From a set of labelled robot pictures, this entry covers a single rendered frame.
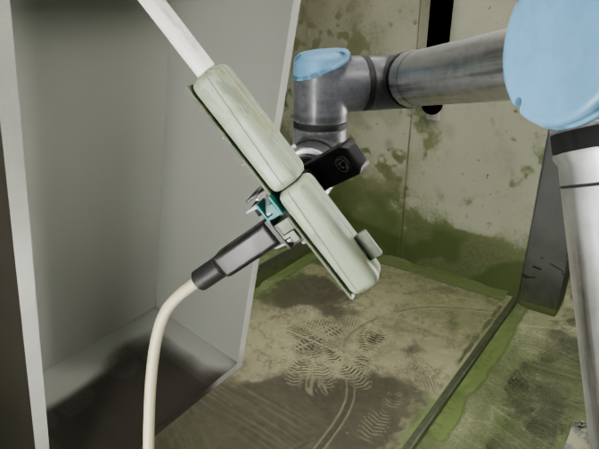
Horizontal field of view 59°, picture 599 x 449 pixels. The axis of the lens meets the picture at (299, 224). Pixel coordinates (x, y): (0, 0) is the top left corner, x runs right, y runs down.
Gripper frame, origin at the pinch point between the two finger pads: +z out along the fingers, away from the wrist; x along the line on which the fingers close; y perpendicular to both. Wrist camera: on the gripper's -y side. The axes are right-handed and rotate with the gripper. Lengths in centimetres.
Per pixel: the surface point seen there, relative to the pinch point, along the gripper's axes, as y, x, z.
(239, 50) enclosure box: 11, 25, -58
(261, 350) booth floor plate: 101, -66, -121
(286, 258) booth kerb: 102, -57, -194
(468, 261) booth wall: 23, -110, -200
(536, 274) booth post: -2, -125, -186
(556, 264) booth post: -13, -123, -183
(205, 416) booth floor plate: 108, -60, -80
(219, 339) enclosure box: 67, -31, -62
